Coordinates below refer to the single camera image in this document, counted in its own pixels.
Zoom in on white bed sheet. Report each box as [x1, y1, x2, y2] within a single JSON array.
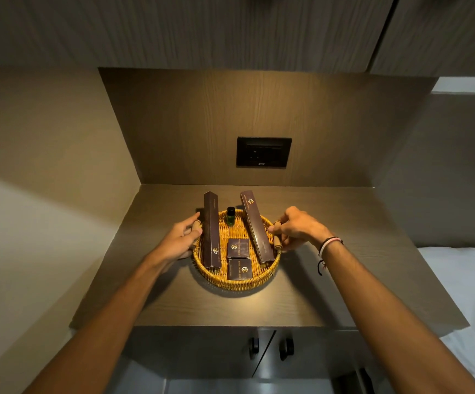
[[417, 246, 475, 394]]

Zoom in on person's right forearm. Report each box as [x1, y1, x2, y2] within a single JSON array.
[[319, 241, 475, 394]]

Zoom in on person's left forearm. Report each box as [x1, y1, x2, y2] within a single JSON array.
[[23, 252, 169, 394]]

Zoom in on pink and black wrist bracelets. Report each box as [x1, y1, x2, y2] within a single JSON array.
[[317, 237, 343, 276]]

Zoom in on black wall socket panel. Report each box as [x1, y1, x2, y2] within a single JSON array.
[[236, 137, 292, 169]]

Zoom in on round wicker basket tray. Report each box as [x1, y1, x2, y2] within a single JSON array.
[[191, 209, 282, 292]]

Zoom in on person's left hand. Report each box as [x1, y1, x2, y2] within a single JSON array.
[[155, 216, 204, 272]]

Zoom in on person's right hand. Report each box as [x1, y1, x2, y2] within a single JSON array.
[[268, 207, 332, 253]]

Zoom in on grey lower cabinet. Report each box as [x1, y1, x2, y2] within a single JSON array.
[[110, 326, 386, 394]]

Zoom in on wooden overhead cabinet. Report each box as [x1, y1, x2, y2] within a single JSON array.
[[0, 0, 475, 77]]

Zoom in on long dark brown box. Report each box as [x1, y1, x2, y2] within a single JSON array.
[[240, 190, 275, 265], [203, 191, 222, 270]]

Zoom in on small square dark brown box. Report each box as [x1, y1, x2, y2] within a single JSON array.
[[226, 238, 251, 259], [227, 259, 254, 281]]

